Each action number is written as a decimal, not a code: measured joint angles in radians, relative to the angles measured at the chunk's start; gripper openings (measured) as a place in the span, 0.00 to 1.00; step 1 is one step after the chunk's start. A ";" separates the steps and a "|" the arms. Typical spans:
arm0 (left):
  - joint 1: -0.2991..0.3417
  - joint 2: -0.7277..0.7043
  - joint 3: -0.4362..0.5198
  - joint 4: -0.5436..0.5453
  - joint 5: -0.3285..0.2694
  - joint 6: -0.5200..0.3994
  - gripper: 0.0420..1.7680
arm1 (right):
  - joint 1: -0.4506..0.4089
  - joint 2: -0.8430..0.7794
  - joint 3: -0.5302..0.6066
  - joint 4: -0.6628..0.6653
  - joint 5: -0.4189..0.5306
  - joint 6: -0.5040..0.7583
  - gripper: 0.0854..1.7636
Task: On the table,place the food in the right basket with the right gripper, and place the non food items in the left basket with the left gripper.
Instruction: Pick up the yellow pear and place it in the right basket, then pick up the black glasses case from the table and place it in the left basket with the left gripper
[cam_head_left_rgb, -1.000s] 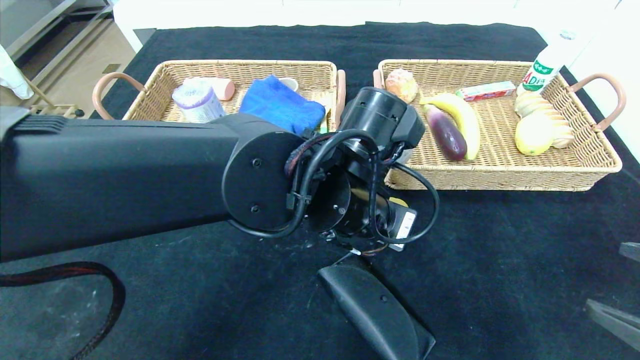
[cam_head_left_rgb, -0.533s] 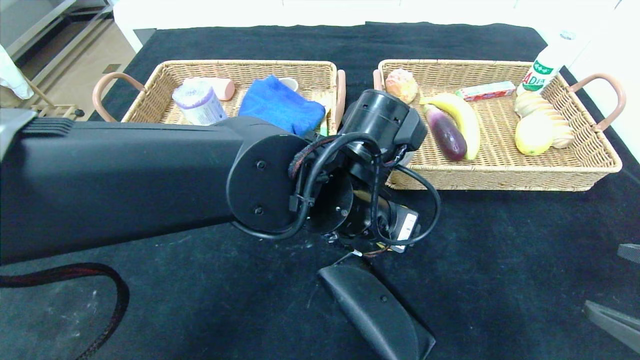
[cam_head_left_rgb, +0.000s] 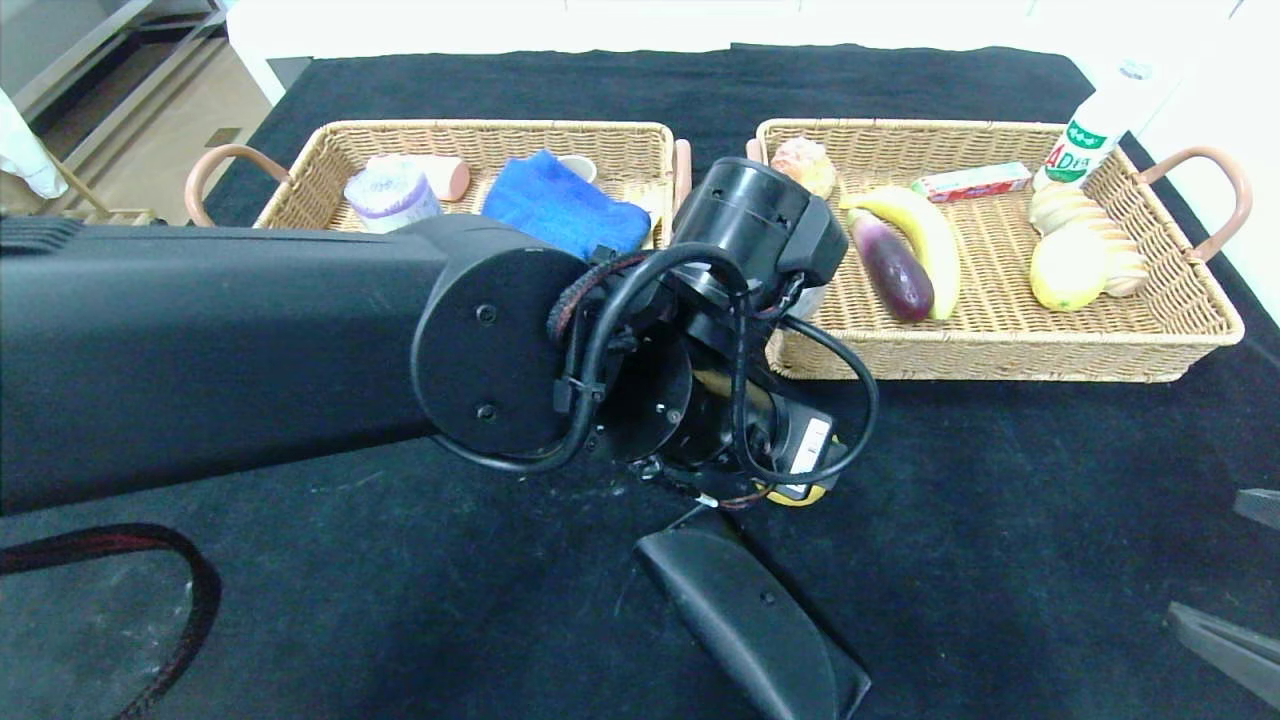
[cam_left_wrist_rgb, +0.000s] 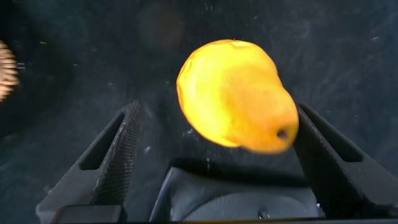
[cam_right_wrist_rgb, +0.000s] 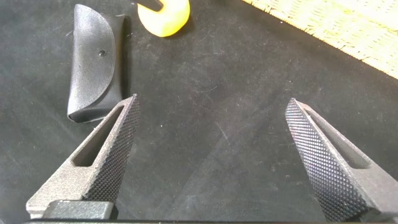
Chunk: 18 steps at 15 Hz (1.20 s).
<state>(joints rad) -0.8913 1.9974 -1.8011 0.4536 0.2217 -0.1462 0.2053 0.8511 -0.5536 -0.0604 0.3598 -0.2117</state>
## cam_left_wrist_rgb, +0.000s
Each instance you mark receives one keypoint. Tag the black leather pouch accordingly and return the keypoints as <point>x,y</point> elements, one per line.
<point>233,199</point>

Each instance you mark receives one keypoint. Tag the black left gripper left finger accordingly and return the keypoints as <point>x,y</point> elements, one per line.
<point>109,168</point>

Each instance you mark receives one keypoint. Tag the yellow toy pear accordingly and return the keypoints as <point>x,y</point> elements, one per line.
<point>233,96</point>

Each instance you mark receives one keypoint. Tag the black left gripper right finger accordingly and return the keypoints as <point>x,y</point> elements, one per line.
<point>335,174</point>

